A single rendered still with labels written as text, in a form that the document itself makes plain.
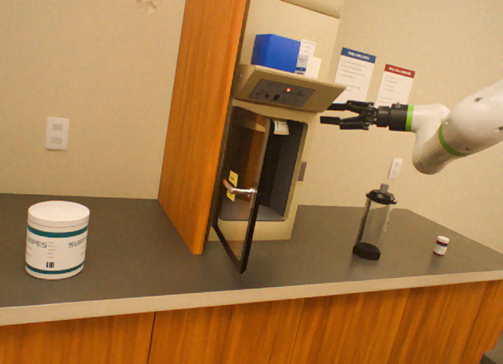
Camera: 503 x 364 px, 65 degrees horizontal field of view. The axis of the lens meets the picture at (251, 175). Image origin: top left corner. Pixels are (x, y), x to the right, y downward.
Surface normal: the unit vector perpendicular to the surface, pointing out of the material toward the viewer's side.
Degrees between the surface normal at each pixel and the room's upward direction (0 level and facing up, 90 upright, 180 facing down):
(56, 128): 90
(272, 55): 90
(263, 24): 90
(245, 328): 90
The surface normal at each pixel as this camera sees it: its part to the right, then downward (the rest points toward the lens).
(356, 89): 0.42, 0.29
